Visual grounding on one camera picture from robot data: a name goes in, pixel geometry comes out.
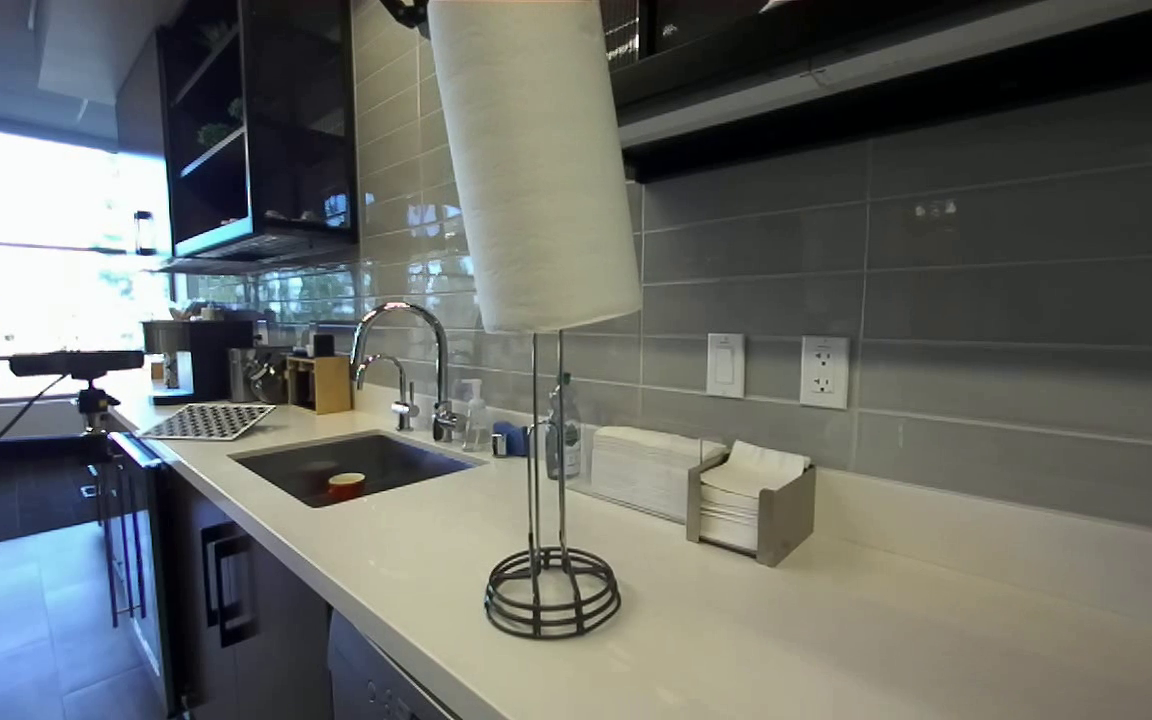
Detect white paper towel roll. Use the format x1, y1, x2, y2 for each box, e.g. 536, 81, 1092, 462
425, 0, 650, 342

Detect clear acrylic folded towel dispenser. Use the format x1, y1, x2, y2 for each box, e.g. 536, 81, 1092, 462
586, 421, 733, 523

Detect metal napkin holder with napkins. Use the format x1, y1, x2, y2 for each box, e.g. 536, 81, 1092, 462
686, 435, 822, 571

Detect dark open shelf cabinet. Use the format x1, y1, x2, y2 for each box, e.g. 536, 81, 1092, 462
151, 0, 361, 269

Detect tall chrome sink faucet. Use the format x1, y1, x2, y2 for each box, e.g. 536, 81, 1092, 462
343, 299, 467, 450

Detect wooden knife block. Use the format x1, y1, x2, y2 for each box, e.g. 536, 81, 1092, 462
283, 352, 361, 418

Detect small chrome tap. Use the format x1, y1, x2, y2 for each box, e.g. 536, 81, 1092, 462
382, 348, 425, 435

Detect steel canister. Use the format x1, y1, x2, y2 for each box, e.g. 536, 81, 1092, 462
224, 343, 297, 405

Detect black coffee machine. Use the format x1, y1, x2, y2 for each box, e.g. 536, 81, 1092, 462
140, 311, 260, 405

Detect clear soap bottle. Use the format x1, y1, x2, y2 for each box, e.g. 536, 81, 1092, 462
453, 378, 491, 462

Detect bright window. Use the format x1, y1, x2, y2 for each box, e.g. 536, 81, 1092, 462
0, 117, 175, 407

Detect dark undermount sink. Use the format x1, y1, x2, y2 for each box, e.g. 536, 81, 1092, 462
227, 429, 475, 512

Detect perforated dish drying mat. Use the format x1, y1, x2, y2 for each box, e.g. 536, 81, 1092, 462
140, 399, 280, 450

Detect orange item in sink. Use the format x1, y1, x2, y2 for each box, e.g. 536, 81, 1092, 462
325, 467, 371, 504

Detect dark lower cabinet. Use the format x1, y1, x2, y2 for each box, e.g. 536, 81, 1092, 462
104, 431, 473, 720

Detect white wall switch plate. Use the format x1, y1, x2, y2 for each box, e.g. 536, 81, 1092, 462
704, 330, 751, 399

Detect black camera on tripod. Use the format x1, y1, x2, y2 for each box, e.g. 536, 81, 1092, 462
3, 348, 151, 633

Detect dark upper wall cabinet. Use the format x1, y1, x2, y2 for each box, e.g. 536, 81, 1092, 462
600, 0, 1152, 188

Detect white duplex wall outlet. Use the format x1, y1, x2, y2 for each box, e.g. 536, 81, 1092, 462
798, 332, 856, 414

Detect metal wire paper towel holder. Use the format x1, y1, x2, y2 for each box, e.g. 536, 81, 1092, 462
482, 324, 630, 645

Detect black cabinet pull handle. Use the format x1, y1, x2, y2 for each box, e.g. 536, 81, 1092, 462
196, 519, 260, 652

